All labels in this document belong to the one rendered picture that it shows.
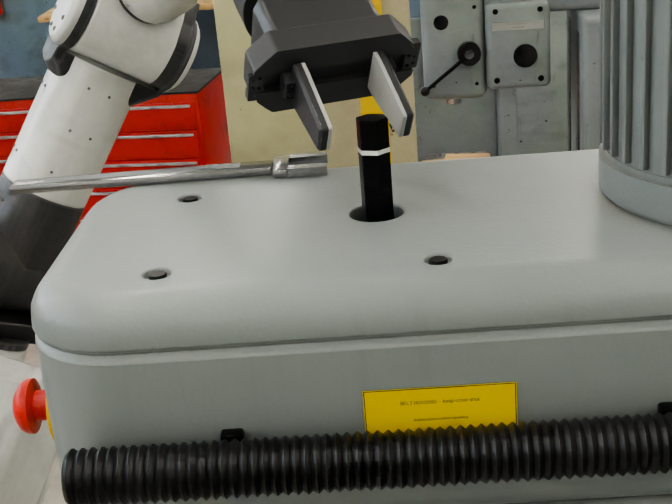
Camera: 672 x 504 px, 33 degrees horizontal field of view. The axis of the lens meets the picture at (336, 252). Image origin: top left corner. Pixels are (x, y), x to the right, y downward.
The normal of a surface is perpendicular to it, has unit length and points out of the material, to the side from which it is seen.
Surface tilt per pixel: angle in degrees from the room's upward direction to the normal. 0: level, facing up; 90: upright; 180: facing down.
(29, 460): 86
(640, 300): 81
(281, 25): 30
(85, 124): 92
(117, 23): 91
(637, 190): 90
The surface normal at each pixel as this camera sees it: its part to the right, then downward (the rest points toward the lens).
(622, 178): -0.94, 0.18
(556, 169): -0.08, -0.93
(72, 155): 0.37, 0.33
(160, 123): -0.15, 0.37
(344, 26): 0.11, -0.65
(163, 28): 0.53, -0.09
